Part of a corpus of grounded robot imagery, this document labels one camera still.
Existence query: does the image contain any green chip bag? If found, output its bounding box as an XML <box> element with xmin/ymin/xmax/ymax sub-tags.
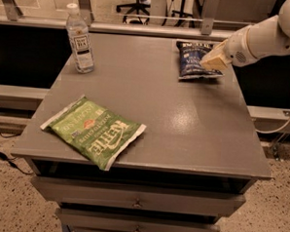
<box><xmin>40</xmin><ymin>96</ymin><xmax>146</xmax><ymax>171</ymax></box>

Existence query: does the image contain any gray drawer cabinet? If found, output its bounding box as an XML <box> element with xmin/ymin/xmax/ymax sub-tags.
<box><xmin>14</xmin><ymin>33</ymin><xmax>271</xmax><ymax>232</ymax></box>

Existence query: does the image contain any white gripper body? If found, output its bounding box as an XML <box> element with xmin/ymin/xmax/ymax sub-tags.
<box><xmin>224</xmin><ymin>25</ymin><xmax>259</xmax><ymax>67</ymax></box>

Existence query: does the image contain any black floor cable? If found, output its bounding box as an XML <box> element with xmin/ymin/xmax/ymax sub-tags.
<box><xmin>0</xmin><ymin>148</ymin><xmax>36</xmax><ymax>176</ymax></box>

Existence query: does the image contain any clear plastic tea bottle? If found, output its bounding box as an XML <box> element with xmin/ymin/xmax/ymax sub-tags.
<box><xmin>66</xmin><ymin>3</ymin><xmax>94</xmax><ymax>74</ymax></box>

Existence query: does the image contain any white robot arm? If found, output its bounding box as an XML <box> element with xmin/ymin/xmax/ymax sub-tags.
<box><xmin>199</xmin><ymin>0</ymin><xmax>290</xmax><ymax>70</ymax></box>

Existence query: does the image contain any upper gray drawer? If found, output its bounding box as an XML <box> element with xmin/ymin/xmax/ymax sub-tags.
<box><xmin>31</xmin><ymin>176</ymin><xmax>246</xmax><ymax>217</ymax></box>

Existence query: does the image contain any lower gray drawer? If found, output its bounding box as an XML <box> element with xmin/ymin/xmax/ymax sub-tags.
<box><xmin>56</xmin><ymin>209</ymin><xmax>219</xmax><ymax>232</ymax></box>

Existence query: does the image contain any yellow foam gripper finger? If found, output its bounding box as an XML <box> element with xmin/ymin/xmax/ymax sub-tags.
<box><xmin>199</xmin><ymin>48</ymin><xmax>232</xmax><ymax>70</ymax></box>

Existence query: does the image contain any gray drawer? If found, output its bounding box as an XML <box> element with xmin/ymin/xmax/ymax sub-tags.
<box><xmin>56</xmin><ymin>209</ymin><xmax>219</xmax><ymax>232</ymax></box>
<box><xmin>31</xmin><ymin>176</ymin><xmax>246</xmax><ymax>217</ymax></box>

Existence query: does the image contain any metal railing frame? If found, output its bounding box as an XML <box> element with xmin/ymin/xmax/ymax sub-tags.
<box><xmin>0</xmin><ymin>0</ymin><xmax>253</xmax><ymax>41</ymax></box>

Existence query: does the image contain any black office chair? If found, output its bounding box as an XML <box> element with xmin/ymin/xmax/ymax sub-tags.
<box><xmin>116</xmin><ymin>0</ymin><xmax>151</xmax><ymax>23</ymax></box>

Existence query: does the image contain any blue chip bag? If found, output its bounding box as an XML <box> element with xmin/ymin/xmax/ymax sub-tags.
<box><xmin>176</xmin><ymin>41</ymin><xmax>223</xmax><ymax>80</ymax></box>

